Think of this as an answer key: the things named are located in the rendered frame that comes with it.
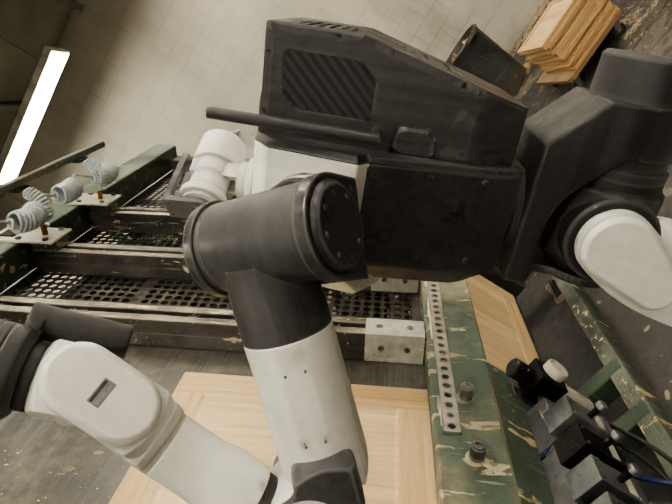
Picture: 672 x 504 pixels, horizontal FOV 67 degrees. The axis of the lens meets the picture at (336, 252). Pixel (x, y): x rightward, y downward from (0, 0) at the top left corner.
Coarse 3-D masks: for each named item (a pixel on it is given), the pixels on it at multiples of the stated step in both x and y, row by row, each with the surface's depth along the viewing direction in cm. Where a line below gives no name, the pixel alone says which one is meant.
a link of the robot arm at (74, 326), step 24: (48, 312) 49; (72, 312) 51; (0, 336) 45; (24, 336) 46; (48, 336) 49; (72, 336) 50; (96, 336) 50; (120, 336) 51; (0, 360) 44; (24, 360) 45; (0, 384) 44; (24, 384) 45; (0, 408) 44; (24, 408) 46; (48, 408) 45
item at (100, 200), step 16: (80, 160) 165; (96, 176) 166; (96, 208) 170; (112, 208) 170; (128, 208) 173; (144, 208) 173; (160, 208) 173; (96, 224) 172; (112, 224) 171; (128, 224) 171; (144, 224) 170; (160, 224) 169; (176, 224) 169
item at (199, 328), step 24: (0, 312) 115; (24, 312) 114; (96, 312) 114; (120, 312) 116; (144, 312) 115; (168, 312) 115; (192, 312) 114; (216, 312) 114; (144, 336) 113; (168, 336) 113; (192, 336) 112; (216, 336) 111; (360, 336) 107; (384, 336) 107; (408, 336) 106; (384, 360) 109; (408, 360) 108
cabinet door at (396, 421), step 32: (192, 384) 100; (224, 384) 100; (352, 384) 100; (192, 416) 92; (224, 416) 93; (256, 416) 93; (384, 416) 93; (416, 416) 93; (256, 448) 86; (384, 448) 86; (416, 448) 86; (128, 480) 80; (384, 480) 80; (416, 480) 80
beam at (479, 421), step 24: (456, 288) 129; (456, 312) 118; (456, 336) 110; (480, 336) 110; (432, 360) 102; (456, 360) 102; (480, 360) 102; (432, 384) 96; (456, 384) 96; (480, 384) 96; (432, 408) 90; (480, 408) 90; (432, 432) 87; (480, 432) 85; (456, 456) 80; (504, 456) 80; (456, 480) 76; (480, 480) 76; (504, 480) 76
